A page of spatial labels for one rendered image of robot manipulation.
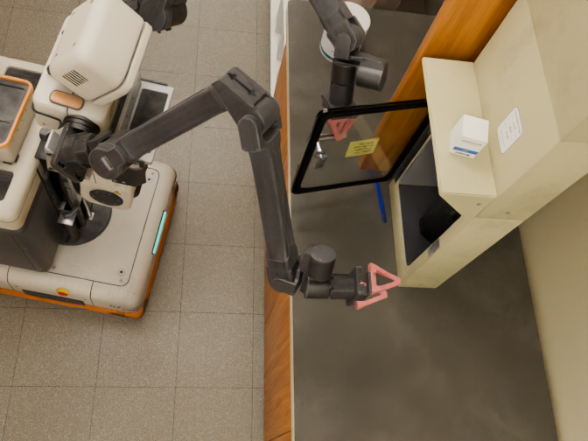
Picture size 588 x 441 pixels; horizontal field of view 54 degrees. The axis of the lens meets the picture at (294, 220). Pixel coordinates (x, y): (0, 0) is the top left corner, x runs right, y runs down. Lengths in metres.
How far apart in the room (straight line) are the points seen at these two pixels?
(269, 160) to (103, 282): 1.25
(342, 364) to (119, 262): 1.06
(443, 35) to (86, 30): 0.76
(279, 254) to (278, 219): 0.09
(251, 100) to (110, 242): 1.33
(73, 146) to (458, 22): 0.87
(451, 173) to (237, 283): 1.56
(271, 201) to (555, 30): 0.59
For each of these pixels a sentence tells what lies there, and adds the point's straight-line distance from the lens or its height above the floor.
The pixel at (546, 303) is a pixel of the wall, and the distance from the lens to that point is 1.81.
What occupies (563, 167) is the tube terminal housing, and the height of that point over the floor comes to 1.63.
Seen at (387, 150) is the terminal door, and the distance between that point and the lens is 1.53.
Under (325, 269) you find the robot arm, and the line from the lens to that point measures 1.23.
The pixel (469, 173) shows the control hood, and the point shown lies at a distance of 1.16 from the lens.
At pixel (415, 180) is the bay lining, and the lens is 1.68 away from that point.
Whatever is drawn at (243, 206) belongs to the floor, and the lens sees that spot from 2.68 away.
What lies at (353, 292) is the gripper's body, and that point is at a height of 1.22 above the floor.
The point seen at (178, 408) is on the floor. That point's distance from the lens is 2.43.
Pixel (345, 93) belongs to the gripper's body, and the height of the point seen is 1.33.
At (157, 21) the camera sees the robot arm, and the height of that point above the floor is 1.26.
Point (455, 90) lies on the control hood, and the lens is 1.26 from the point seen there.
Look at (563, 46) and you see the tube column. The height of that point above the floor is 1.77.
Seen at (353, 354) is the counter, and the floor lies 0.94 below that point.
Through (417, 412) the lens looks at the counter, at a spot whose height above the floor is 0.94.
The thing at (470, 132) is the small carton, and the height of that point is 1.57.
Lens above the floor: 2.42
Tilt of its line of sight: 64 degrees down
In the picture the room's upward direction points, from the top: 23 degrees clockwise
